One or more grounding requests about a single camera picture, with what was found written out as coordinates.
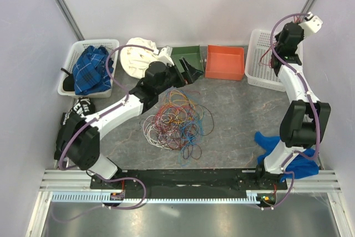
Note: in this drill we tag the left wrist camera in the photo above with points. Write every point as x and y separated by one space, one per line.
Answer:
164 55

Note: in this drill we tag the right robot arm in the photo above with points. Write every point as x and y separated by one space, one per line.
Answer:
304 124

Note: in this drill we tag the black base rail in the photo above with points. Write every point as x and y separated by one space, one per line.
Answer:
198 183

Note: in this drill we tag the black printed t-shirt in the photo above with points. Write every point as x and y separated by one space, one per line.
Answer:
82 107

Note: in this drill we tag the left aluminium frame post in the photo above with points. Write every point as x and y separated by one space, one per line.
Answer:
70 19

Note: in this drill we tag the empty white basket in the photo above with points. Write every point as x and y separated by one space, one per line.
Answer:
258 67

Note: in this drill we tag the light blue cable duct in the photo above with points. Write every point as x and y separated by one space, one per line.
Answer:
109 198

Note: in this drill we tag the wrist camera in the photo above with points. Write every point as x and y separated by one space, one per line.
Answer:
311 24
164 55

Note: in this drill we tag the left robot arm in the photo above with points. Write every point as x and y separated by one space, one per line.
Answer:
79 138

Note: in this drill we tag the green tray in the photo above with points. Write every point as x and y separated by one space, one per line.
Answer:
191 54

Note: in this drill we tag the white basket with clothes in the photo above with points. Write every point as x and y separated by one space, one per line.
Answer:
66 84

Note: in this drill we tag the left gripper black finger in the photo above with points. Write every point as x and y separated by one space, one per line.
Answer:
188 67
193 75

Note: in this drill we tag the blue plaid cloth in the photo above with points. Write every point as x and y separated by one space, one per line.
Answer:
89 72

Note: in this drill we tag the blue fleece cloth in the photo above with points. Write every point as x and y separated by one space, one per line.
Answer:
301 166

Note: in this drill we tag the white crumpled cloth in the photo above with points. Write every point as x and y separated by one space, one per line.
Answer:
135 61

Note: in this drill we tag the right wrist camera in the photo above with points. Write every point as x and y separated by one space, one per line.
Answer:
311 24

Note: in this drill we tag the orange tray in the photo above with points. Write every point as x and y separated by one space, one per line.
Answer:
225 62

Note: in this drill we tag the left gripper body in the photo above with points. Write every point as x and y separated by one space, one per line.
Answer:
179 79

